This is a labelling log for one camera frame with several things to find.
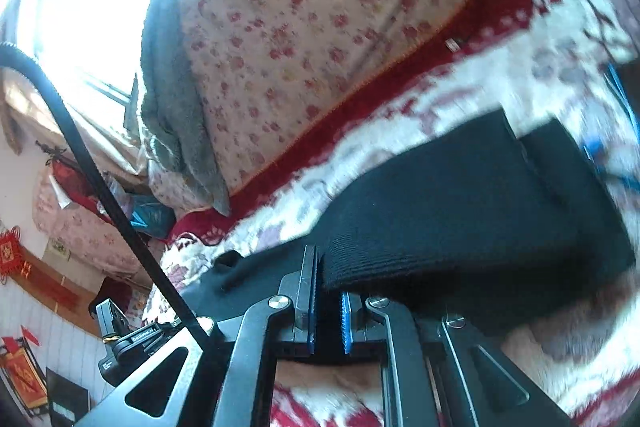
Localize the pink floral cloth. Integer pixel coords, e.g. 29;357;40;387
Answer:
32;167;168;280

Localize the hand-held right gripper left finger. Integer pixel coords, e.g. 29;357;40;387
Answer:
70;244;321;427

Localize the floral quilt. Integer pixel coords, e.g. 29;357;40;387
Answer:
147;0;506;210

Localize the black braided cable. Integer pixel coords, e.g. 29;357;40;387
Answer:
0;41;213;350

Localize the red knot wall ornament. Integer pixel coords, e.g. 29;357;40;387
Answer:
0;227;25;285

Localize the red wall banner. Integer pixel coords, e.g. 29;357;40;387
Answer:
20;252;83;315

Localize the grey fleece blanket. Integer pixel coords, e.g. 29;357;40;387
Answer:
140;0;232;217

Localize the beige curtain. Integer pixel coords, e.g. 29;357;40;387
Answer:
0;69;151;180

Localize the blue bag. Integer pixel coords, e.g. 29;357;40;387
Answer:
131;201;175;239

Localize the red and white printed blanket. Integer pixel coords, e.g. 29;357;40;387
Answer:
142;0;640;427

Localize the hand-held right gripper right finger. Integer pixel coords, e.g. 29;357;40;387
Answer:
340;289;576;427

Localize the red and yellow wall hanging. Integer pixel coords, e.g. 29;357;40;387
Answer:
0;334;51;415

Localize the blue cord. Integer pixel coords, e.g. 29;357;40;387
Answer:
582;62;640;190

